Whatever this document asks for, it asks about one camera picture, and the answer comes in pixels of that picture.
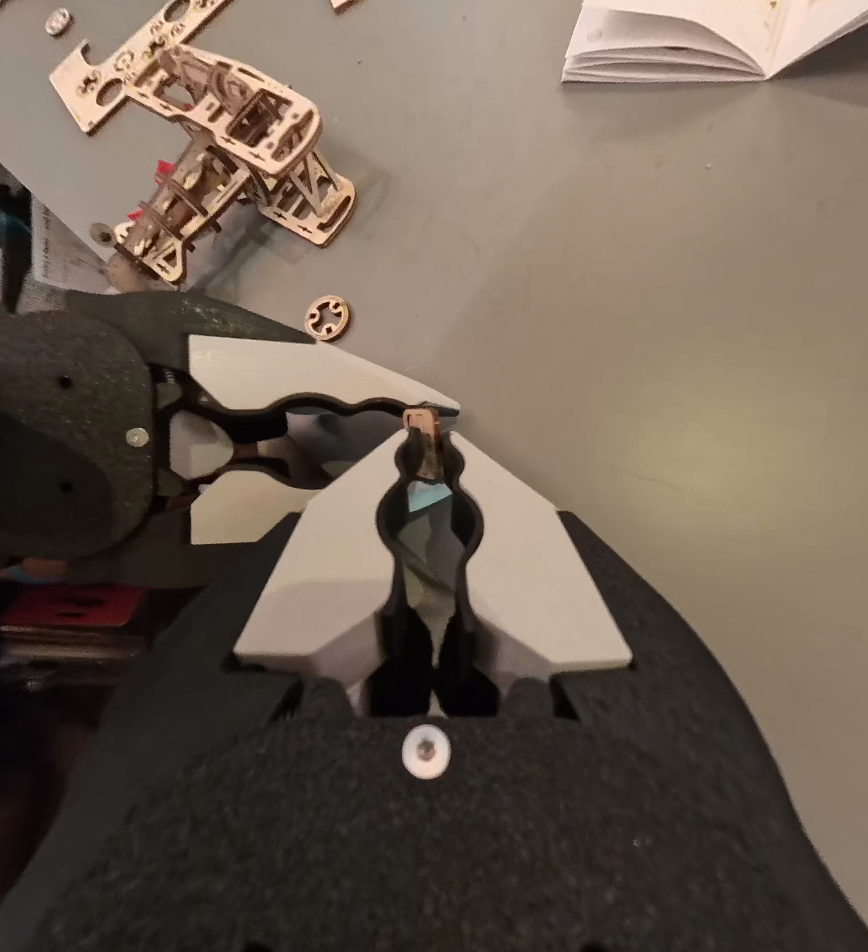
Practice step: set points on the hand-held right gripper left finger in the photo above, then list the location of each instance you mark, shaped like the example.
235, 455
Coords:
322, 587

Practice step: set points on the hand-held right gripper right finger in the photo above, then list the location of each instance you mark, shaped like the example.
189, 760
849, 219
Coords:
545, 595

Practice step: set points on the wooden model assembly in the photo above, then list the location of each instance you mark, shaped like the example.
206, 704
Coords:
296, 123

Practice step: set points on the small wooden model part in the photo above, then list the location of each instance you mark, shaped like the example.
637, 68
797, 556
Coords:
426, 446

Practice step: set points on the laser-cut wooden parts sheet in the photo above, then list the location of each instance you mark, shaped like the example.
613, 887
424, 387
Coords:
173, 26

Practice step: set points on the white instruction booklet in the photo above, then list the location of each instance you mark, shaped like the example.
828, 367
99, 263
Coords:
664, 37

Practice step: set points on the small wooden gear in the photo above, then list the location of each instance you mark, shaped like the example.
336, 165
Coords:
57, 22

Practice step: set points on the round metal desk fitting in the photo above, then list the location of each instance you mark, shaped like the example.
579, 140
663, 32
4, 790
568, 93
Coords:
104, 234

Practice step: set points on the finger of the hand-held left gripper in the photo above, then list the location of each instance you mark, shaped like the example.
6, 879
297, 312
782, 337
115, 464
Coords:
292, 368
233, 513

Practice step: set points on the red box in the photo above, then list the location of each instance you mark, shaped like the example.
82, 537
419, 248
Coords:
69, 606

